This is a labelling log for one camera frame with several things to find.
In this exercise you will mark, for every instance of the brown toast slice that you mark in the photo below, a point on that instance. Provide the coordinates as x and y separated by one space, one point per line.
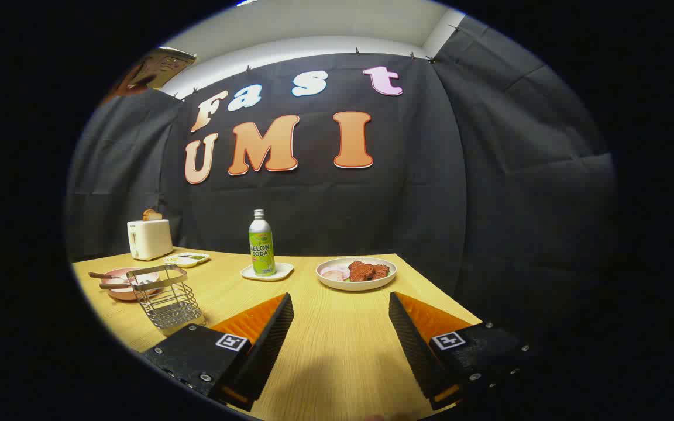
151 215

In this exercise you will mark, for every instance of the white round food plate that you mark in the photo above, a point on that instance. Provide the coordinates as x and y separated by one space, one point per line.
357 285

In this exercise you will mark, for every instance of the pink plate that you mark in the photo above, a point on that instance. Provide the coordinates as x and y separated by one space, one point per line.
116 292

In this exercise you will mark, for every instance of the green label soda bottle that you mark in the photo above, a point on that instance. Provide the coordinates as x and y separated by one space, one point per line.
261 251

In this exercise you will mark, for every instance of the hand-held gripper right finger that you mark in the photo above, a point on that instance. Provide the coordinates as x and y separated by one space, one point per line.
416 351

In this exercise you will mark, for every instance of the small white square dish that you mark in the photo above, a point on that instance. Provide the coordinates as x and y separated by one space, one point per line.
284 271

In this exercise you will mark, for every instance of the white divided tray of beans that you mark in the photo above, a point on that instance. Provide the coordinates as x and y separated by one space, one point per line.
186 259

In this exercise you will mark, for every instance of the white toaster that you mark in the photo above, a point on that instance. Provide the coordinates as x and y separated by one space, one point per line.
151 240

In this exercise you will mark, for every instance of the shiny brown board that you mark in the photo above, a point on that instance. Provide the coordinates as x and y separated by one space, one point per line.
161 67

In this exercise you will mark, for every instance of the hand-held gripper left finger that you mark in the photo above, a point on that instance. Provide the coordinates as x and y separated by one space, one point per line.
267 351

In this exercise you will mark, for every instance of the pink sliced food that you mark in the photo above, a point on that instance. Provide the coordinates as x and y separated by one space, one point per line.
334 273

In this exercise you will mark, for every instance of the red meat pieces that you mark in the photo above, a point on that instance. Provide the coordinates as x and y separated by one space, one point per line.
366 271

